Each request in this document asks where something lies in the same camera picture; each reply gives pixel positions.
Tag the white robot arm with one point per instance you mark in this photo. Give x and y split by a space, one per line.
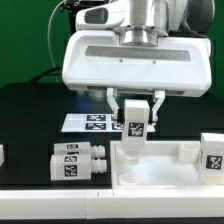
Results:
137 22

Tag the white marker tag sheet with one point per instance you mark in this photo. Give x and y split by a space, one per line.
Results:
90 123

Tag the white fence bar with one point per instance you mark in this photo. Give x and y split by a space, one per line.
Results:
106 204
1 155

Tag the white front fence bar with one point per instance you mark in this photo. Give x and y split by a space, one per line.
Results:
106 204

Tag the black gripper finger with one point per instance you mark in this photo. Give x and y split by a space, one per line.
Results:
158 99
111 99

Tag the white square table top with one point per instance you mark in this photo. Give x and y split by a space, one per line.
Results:
163 164

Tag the white left fence bar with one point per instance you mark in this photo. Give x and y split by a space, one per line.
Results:
1 155

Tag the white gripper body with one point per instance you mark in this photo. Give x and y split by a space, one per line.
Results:
95 60

